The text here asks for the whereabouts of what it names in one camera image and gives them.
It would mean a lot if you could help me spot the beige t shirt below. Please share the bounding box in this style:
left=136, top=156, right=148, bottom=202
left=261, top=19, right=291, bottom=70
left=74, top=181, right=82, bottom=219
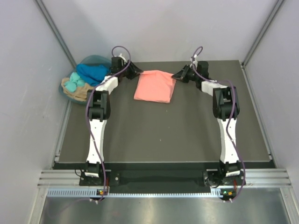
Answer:
left=61, top=78, right=93, bottom=102

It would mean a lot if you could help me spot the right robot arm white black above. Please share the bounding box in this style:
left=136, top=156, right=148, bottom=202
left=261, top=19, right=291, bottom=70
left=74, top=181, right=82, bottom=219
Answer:
left=171, top=61, right=243, bottom=188

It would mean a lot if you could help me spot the blue t shirt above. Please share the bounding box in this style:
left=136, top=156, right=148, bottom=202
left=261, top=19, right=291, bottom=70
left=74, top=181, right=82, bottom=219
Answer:
left=76, top=64, right=110, bottom=86

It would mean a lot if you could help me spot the pink t shirt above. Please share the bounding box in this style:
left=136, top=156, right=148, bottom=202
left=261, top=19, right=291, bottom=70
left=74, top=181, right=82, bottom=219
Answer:
left=134, top=70, right=176, bottom=104

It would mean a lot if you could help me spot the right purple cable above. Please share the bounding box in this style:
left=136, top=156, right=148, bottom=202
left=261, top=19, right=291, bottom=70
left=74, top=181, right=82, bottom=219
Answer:
left=191, top=46, right=246, bottom=203

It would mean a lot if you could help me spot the purple cable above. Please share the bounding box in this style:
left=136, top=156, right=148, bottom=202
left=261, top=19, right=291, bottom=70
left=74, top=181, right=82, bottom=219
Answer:
left=191, top=46, right=246, bottom=203
left=85, top=45, right=131, bottom=203

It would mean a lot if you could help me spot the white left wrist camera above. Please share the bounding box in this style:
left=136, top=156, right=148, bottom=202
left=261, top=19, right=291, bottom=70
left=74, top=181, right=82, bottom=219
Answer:
left=118, top=53, right=128, bottom=63

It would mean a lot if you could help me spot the left aluminium frame post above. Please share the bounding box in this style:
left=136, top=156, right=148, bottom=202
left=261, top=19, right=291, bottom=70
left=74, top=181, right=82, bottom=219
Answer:
left=34, top=0, right=77, bottom=68

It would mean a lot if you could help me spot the light turquoise t shirt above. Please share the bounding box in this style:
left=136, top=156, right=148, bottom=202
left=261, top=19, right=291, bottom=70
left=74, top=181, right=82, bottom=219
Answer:
left=63, top=72, right=85, bottom=93

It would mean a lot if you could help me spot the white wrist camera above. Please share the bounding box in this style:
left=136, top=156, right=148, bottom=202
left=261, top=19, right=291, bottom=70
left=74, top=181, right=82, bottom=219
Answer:
left=190, top=54, right=198, bottom=69
left=118, top=53, right=128, bottom=63

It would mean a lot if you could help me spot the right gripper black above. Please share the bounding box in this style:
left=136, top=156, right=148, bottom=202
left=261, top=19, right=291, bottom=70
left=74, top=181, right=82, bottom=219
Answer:
left=172, top=65, right=200, bottom=84

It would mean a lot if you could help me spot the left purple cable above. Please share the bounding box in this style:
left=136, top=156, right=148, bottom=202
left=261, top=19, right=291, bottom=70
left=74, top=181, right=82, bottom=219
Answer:
left=85, top=45, right=131, bottom=203

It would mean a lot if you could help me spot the teal laundry basket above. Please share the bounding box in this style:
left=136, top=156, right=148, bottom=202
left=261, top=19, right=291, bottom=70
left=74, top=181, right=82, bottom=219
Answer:
left=58, top=55, right=111, bottom=105

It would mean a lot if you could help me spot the aluminium rail front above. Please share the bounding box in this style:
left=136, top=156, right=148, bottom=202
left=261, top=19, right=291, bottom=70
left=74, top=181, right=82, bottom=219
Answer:
left=37, top=168, right=292, bottom=188

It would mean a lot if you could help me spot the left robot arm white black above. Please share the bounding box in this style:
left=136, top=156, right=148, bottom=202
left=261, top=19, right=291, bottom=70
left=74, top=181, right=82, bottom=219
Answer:
left=79, top=55, right=142, bottom=187

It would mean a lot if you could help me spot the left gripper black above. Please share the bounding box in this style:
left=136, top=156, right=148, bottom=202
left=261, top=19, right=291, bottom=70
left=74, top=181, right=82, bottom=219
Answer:
left=119, top=59, right=142, bottom=79

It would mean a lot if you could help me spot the right aluminium frame post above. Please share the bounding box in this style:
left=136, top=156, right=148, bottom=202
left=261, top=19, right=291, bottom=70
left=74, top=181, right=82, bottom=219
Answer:
left=241, top=0, right=285, bottom=68

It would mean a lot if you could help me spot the grey slotted cable duct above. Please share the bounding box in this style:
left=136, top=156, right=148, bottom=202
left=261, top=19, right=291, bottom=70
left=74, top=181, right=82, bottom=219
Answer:
left=47, top=188, right=233, bottom=199

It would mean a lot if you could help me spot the aluminium frame post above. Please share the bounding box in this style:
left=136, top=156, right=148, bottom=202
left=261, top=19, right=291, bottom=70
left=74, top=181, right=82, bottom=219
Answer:
left=34, top=0, right=77, bottom=68
left=241, top=0, right=285, bottom=68

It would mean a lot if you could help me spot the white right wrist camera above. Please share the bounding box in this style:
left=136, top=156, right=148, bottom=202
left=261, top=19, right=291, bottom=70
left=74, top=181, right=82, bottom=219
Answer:
left=190, top=54, right=198, bottom=69

